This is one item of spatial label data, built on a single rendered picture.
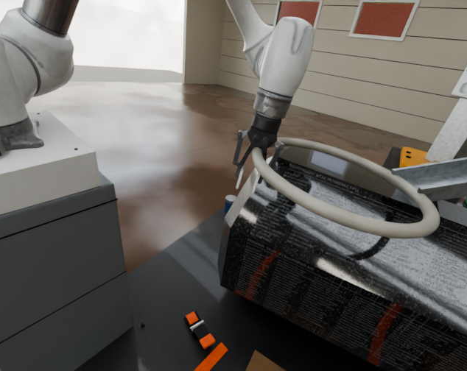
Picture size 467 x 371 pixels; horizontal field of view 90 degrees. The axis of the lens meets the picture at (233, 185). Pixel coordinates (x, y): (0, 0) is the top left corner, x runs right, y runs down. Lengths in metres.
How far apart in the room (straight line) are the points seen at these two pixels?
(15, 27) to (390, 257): 1.21
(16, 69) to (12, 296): 0.59
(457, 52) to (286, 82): 6.48
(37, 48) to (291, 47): 0.66
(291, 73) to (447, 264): 0.70
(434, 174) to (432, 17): 6.26
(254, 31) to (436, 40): 6.42
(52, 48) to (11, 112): 0.21
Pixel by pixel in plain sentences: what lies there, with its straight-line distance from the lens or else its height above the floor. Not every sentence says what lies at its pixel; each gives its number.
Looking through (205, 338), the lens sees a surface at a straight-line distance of 1.26.
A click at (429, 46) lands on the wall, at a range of 7.03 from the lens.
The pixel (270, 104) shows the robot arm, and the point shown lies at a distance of 0.60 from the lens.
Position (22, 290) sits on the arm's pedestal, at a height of 0.55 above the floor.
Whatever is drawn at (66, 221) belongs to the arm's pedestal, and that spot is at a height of 0.72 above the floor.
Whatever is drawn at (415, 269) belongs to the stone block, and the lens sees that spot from 0.91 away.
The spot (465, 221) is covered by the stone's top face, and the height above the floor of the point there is 0.85.
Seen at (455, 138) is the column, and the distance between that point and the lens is 1.78.
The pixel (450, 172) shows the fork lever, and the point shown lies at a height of 0.96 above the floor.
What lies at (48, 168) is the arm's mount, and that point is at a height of 0.89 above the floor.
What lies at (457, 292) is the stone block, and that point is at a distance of 0.94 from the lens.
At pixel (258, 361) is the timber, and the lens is 1.18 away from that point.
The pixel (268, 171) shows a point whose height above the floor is 0.97.
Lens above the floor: 1.20
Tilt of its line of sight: 30 degrees down
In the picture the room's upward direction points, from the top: 9 degrees clockwise
